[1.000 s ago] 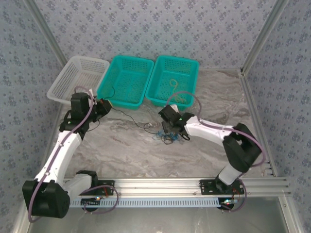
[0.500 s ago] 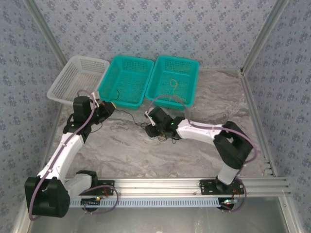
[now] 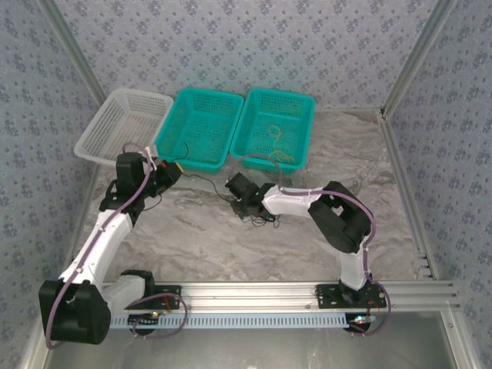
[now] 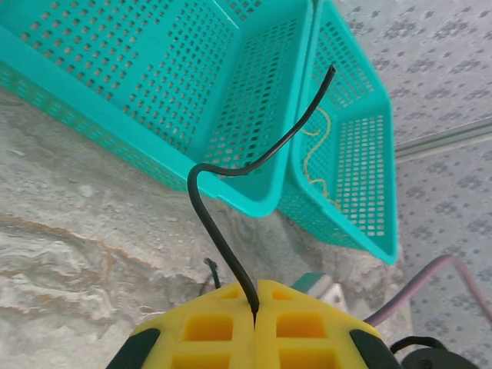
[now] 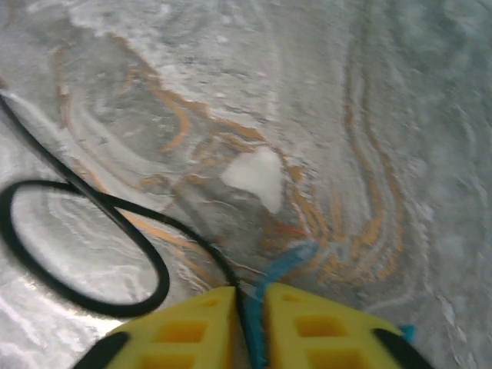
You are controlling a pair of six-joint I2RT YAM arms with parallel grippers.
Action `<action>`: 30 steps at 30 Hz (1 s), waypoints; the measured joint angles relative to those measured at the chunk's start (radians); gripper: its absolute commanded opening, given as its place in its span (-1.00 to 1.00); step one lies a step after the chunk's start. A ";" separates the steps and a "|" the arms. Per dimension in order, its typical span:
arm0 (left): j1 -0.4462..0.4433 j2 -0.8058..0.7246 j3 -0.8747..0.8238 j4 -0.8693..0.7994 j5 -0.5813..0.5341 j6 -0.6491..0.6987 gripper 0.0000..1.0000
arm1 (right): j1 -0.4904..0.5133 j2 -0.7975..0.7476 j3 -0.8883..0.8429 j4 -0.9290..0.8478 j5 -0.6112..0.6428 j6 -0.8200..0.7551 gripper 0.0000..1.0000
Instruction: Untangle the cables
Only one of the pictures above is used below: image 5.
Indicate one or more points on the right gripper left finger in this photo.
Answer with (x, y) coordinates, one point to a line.
(184, 334)

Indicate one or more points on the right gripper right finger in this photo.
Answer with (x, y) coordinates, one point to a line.
(326, 338)

